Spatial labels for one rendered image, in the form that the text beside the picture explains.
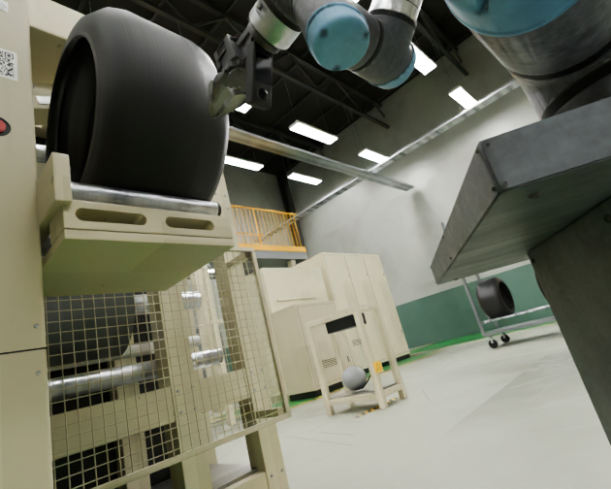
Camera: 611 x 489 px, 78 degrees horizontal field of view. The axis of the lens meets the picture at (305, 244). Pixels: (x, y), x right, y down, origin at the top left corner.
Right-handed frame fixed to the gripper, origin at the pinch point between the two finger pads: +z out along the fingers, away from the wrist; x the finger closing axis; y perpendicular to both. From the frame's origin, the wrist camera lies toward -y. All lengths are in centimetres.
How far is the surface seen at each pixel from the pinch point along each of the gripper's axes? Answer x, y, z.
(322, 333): -374, 18, 320
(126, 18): 13.3, 26.3, 3.3
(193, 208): -1.8, -11.4, 18.9
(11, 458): 33, -53, 32
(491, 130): -1084, 435, 85
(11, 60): 30.9, 23.6, 21.7
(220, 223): -6.8, -16.3, 17.0
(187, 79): 2.2, 12.7, 2.7
